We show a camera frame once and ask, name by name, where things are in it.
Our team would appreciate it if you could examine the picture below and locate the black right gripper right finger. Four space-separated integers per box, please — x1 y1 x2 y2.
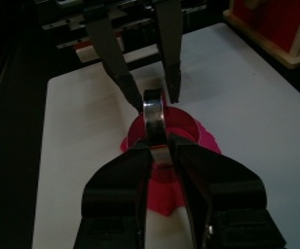
169 131 288 249

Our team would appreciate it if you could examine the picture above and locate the round metal dough cutter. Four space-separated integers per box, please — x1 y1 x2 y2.
132 88 202 168

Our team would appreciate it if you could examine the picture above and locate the white cutting board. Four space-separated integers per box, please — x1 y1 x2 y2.
31 22 300 249

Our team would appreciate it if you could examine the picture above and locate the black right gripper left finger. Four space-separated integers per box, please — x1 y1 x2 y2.
73 140 154 249

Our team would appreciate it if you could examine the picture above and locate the red wooden drawer box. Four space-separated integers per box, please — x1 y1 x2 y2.
223 0 300 70

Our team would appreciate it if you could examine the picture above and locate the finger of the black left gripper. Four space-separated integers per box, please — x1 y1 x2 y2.
84 6 146 115
153 3 185 105

